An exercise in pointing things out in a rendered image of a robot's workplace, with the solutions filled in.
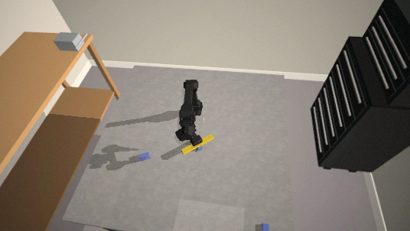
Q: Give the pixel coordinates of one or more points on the yellow bar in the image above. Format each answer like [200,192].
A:
[191,147]

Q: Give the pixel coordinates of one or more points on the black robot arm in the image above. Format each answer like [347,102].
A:
[191,108]

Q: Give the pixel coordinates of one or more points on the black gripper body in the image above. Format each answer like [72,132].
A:
[196,138]

